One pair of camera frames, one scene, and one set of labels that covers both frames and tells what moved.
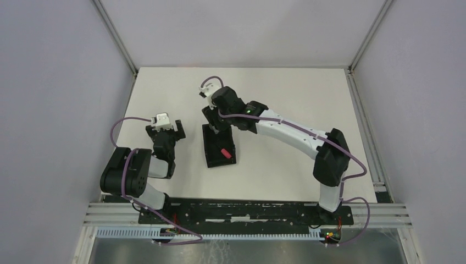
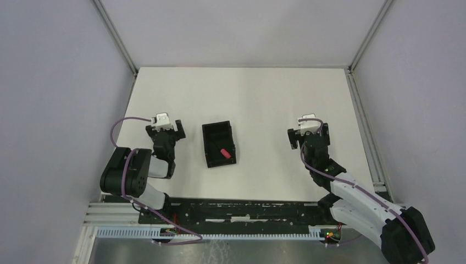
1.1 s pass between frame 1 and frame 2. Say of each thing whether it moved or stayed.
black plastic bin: stayed
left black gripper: stayed
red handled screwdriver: stayed
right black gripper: moved
